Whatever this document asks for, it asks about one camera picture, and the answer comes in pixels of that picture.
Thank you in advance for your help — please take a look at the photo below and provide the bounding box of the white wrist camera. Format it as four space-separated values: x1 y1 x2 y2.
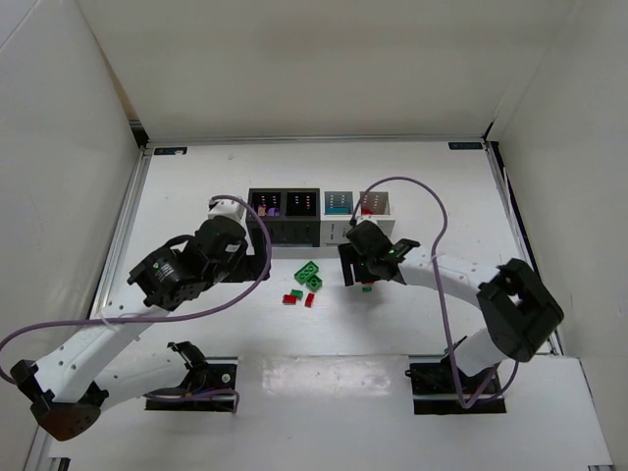
349 214 379 227
207 197 246 223

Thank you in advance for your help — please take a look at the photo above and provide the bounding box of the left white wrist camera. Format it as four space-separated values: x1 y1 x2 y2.
207 197 246 223

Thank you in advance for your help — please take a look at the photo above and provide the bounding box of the small red lego brick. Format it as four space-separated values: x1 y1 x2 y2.
305 292 315 308

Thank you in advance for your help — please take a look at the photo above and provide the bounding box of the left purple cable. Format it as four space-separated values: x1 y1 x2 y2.
0 194 274 413

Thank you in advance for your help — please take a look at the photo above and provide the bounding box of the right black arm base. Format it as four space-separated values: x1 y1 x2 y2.
405 358 506 416

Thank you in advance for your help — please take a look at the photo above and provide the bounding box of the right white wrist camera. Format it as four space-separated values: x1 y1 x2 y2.
349 214 379 227

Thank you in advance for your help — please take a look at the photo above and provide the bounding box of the blue label right corner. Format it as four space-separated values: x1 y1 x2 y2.
447 141 484 151

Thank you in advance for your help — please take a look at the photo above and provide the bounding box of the black double bin container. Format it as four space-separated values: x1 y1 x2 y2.
247 187 321 247

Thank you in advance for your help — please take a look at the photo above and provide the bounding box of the purple cable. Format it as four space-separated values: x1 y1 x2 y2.
350 177 519 411
0 194 274 413

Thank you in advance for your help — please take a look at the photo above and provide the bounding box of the blue label corner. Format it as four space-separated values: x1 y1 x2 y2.
447 141 484 151
153 146 187 156

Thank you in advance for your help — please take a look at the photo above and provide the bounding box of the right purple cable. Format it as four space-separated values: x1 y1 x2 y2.
350 177 519 411

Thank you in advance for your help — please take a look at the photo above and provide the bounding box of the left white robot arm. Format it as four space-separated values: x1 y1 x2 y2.
4 215 272 442

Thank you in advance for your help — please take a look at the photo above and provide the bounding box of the large green lego brick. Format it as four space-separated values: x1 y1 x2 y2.
294 261 319 285

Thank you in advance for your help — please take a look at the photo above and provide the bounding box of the square green lego brick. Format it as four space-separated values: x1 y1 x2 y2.
305 274 323 292

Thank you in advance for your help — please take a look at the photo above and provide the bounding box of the blue label left corner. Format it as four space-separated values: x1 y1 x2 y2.
153 146 187 156

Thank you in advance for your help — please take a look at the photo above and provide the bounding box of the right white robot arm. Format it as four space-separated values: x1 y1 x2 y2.
338 221 564 377

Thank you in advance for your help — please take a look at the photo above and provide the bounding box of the teal lego brick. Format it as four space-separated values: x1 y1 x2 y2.
325 207 352 216

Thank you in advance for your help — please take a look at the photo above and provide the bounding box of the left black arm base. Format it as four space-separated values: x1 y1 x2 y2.
144 357 239 414

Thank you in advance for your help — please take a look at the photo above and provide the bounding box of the white double bin container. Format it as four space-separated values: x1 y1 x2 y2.
320 190 395 246

